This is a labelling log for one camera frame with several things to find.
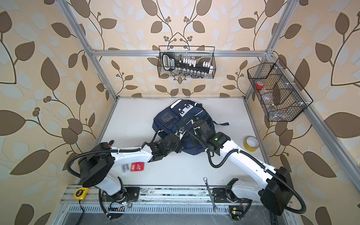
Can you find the navy blue backpack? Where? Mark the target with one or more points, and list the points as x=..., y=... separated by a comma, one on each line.
x=182, y=114

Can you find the black wire basket back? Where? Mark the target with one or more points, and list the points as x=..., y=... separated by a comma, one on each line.
x=185, y=48

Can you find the silver combination wrench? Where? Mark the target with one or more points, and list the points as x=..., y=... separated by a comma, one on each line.
x=215, y=208

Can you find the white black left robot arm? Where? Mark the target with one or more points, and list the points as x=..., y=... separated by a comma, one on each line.
x=94, y=167

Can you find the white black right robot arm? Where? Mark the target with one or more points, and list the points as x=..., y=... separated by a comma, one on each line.
x=276, y=191

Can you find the red packaged item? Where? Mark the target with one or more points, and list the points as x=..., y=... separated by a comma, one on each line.
x=138, y=166

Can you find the black wire basket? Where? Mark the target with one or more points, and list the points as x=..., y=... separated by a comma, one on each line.
x=284, y=96
x=185, y=48

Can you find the black wire basket right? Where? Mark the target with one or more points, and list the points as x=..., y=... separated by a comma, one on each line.
x=284, y=96

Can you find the clear blister pack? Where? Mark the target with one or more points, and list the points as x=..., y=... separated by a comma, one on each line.
x=126, y=168

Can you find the red capped bottle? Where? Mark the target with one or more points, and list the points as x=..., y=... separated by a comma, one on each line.
x=259, y=85

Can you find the yellow tape measure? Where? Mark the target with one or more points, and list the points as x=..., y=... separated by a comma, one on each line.
x=81, y=193

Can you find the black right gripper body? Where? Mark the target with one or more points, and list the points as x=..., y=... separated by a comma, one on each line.
x=205, y=141

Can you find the yellow tape roll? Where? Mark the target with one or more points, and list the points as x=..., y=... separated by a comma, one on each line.
x=251, y=144

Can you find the black socket set holder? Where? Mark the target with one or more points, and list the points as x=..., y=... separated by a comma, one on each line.
x=196, y=64

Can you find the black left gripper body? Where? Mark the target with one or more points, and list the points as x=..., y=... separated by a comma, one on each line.
x=176, y=147

